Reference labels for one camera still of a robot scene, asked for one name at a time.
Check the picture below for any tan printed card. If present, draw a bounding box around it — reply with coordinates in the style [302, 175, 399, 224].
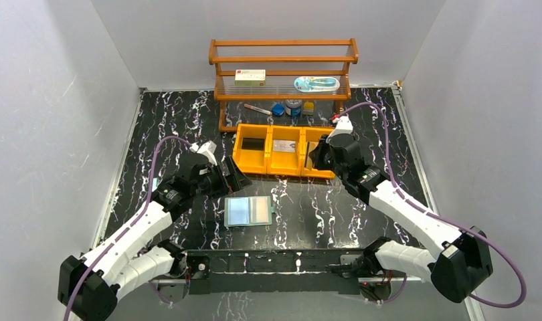
[304, 141, 318, 171]

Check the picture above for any green card holder wallet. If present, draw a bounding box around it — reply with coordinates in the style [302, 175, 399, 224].
[224, 196, 274, 227]

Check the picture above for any orange three-compartment bin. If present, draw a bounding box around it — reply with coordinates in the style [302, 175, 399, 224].
[232, 124, 335, 179]

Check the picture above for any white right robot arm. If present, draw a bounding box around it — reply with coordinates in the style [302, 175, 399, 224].
[308, 134, 493, 303]

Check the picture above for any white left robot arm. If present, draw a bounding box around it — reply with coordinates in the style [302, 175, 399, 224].
[58, 153, 252, 320]

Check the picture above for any silver card in bin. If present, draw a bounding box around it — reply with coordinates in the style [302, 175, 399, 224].
[272, 140, 296, 153]

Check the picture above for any black card in bin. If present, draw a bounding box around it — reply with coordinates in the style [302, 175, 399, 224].
[241, 138, 266, 151]

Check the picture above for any round blue white tin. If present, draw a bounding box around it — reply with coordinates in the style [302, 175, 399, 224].
[285, 100, 302, 117]

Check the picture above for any small blue object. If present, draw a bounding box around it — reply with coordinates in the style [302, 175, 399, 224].
[271, 103, 285, 117]

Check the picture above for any blue oval packaged item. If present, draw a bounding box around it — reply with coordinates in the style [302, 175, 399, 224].
[293, 76, 340, 93]

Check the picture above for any wooden shelf rack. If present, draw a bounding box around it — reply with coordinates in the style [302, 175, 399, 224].
[208, 38, 359, 132]

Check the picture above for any brown white marker pen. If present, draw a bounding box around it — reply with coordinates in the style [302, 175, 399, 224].
[244, 104, 272, 116]

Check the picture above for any white red box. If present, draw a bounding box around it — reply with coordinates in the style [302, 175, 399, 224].
[234, 70, 266, 87]

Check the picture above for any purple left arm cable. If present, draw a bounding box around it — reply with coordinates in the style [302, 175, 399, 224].
[62, 135, 194, 321]

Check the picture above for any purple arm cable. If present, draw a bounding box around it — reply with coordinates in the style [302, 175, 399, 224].
[62, 135, 194, 321]
[337, 102, 528, 310]

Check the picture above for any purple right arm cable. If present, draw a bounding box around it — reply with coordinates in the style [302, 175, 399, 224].
[337, 102, 528, 310]

